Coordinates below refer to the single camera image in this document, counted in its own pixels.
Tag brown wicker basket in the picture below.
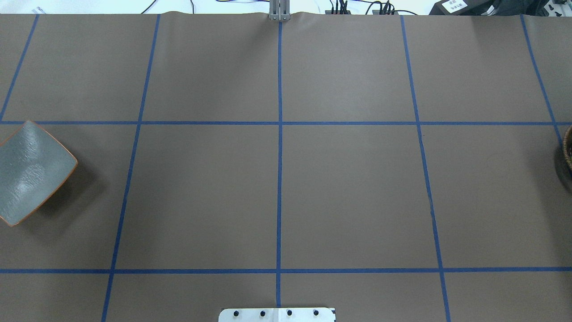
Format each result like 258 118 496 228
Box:
554 125 572 195

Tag grey square plate orange rim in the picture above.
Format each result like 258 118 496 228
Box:
0 120 78 228

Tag aluminium frame post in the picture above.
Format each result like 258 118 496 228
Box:
268 0 291 22

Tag black power adapter with label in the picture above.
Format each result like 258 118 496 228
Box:
429 0 494 16

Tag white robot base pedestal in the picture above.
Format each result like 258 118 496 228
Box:
218 307 336 322

